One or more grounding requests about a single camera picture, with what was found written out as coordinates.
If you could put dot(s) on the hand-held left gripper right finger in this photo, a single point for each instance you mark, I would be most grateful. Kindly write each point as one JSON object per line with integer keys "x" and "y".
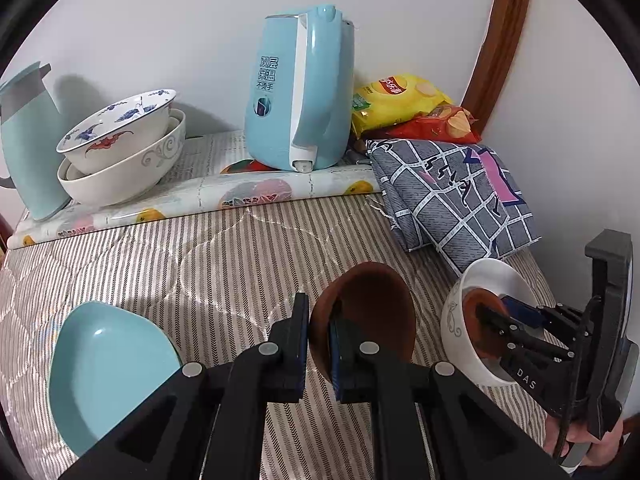
{"x": 336, "y": 360}

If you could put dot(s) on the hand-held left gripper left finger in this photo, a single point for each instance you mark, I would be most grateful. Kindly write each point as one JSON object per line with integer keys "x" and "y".
{"x": 290, "y": 345}

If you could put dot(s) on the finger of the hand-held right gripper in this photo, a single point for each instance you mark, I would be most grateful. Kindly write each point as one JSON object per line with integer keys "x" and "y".
{"x": 505, "y": 327}
{"x": 522, "y": 310}

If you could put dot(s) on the small brown bowl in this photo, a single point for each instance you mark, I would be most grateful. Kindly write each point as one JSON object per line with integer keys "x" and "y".
{"x": 370, "y": 305}
{"x": 475, "y": 312}

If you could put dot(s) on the plain white bowl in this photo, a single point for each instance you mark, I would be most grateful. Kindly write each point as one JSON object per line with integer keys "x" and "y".
{"x": 455, "y": 342}

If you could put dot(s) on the light blue square plate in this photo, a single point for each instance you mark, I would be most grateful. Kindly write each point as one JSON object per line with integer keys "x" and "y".
{"x": 100, "y": 370}

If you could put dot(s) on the person's right hand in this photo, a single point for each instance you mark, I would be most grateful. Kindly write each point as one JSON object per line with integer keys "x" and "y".
{"x": 602, "y": 447}

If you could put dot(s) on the striped quilted table cover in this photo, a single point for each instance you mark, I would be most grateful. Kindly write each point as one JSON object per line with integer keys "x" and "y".
{"x": 200, "y": 270}

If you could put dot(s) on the grey checked folded cloth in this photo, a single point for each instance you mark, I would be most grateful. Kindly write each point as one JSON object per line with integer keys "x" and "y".
{"x": 440, "y": 200}

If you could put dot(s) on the rolled floral plastic tablecloth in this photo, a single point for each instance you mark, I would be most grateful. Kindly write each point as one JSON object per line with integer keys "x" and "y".
{"x": 200, "y": 197}

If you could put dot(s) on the red chip bag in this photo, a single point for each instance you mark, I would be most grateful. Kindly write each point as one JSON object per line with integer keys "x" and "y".
{"x": 440, "y": 127}

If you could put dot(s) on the light blue electric kettle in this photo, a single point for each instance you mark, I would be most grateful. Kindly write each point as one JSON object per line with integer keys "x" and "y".
{"x": 280, "y": 110}

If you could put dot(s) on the large white bowl grey pattern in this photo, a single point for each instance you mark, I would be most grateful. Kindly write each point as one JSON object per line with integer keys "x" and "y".
{"x": 120, "y": 180}

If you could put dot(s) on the yellow chip bag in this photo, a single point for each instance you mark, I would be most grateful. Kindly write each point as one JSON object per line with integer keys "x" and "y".
{"x": 395, "y": 105}

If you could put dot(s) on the blue and red patterned bowl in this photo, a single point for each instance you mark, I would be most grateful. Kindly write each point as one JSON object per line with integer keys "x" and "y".
{"x": 125, "y": 130}

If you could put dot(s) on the light blue thermos jug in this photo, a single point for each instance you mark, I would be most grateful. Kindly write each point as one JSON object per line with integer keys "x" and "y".
{"x": 30, "y": 145}

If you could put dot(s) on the brown wooden door frame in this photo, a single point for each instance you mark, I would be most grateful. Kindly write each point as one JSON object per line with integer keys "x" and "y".
{"x": 500, "y": 40}

